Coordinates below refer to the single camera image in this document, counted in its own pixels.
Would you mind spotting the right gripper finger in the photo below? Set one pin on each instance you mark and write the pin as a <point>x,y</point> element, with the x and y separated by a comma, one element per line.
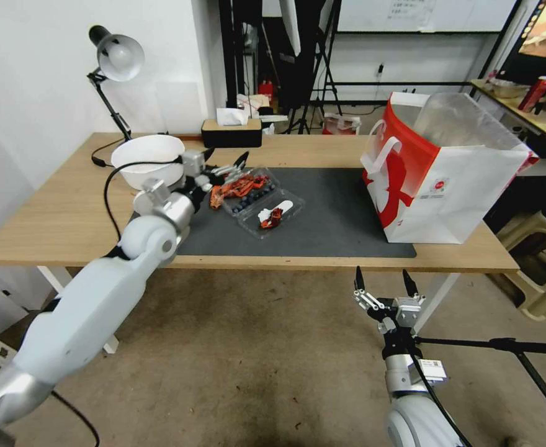
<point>410,283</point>
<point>360,279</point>

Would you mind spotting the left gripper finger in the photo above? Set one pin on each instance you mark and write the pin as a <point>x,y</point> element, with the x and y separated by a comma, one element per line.
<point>208,155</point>
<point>222,171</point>

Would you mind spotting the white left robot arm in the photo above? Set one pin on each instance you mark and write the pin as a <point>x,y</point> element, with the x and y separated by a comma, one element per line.
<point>91,298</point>

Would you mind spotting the black wood-lid tissue box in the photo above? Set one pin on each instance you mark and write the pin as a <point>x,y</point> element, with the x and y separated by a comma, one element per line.
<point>231,135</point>

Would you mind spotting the clear plastic takeout box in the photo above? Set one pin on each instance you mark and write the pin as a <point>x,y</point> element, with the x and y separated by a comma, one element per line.
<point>266,207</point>

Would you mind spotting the red and white delivery bag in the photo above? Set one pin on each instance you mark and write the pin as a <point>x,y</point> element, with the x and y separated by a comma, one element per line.
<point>440,186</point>

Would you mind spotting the red white plastic bag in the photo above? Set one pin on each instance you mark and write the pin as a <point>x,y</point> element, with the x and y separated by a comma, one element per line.
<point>340,125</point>

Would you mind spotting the large red dried food pile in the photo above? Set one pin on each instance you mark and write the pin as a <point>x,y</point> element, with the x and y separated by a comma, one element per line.
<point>236,186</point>

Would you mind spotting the blueberry pile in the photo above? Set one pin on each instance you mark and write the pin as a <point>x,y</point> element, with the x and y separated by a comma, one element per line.
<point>254,195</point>

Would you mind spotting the white paper bowl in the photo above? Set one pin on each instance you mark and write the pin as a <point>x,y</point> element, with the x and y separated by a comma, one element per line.
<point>147,156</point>

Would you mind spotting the small red dried food pile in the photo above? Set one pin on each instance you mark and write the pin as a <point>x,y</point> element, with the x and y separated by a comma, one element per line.
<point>270,219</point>

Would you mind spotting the dark grey table mat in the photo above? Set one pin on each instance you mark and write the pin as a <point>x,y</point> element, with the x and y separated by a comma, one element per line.
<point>324,219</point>

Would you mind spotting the black floor stand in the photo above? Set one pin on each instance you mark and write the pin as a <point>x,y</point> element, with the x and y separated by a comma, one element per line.
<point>524,347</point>

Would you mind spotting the beige plastic stool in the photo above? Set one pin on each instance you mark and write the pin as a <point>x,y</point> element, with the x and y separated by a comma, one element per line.
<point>540,274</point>

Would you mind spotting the silver black desk lamp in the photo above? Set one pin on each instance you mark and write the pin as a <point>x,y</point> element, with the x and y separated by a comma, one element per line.
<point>119,56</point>

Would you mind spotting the black tripod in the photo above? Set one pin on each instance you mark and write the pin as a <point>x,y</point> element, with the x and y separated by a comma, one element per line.
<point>322,70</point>

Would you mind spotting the white softbox panel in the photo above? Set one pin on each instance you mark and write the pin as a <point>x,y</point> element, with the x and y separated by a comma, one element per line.
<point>291,23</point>

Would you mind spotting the yellow side table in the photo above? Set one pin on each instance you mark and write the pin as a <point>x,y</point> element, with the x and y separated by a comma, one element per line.
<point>519,116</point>

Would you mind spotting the pale bowl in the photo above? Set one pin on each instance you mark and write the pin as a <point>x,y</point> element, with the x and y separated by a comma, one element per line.
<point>508,87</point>

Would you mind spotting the red drink can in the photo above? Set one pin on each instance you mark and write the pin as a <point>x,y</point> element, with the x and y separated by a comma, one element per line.
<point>533,93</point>

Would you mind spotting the whiteboard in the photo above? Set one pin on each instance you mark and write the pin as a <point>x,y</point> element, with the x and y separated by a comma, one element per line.
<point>422,14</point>

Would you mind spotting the display screen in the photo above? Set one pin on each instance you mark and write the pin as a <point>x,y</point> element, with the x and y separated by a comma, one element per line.
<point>545,32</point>

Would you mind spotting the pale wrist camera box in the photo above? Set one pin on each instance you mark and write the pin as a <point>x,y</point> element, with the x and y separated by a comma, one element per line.
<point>408,309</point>
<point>194,164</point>

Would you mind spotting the black metal shelf frame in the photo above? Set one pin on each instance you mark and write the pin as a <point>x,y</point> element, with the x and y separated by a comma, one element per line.
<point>236,51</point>

